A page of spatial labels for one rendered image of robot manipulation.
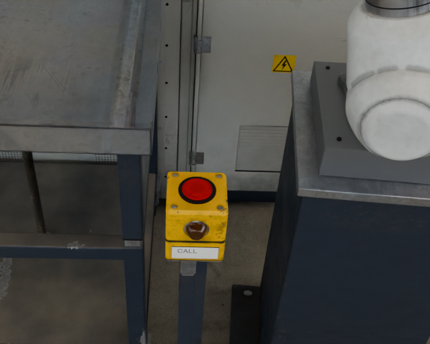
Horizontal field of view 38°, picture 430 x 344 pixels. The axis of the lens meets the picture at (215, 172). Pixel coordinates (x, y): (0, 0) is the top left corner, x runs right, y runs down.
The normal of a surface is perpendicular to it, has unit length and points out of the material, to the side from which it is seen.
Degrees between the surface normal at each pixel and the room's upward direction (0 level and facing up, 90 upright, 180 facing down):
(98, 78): 0
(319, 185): 0
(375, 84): 58
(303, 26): 90
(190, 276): 90
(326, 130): 3
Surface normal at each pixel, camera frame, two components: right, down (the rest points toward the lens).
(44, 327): 0.06, -0.73
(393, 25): -0.42, -0.06
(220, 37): 0.02, 0.68
